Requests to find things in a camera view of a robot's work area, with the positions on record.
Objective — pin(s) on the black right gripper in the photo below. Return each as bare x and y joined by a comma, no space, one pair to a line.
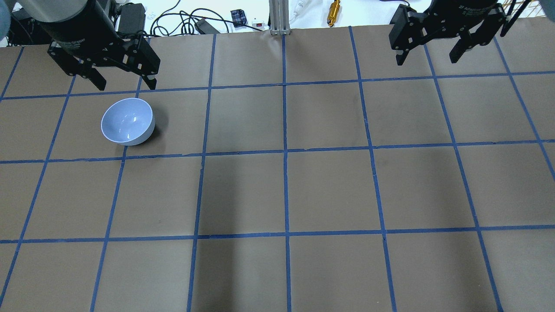
456,14

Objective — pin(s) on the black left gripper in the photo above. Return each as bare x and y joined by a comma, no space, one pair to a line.
74,24

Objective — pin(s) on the blue bowl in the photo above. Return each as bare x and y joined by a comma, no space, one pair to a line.
128,122

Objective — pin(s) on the small blue black box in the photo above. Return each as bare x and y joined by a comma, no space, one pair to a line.
238,18

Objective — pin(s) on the clear light bulb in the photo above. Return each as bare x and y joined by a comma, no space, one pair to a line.
299,8

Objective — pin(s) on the gold wire rack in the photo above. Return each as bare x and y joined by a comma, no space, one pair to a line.
515,9

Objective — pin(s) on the aluminium frame post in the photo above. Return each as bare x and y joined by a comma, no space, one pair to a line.
279,24

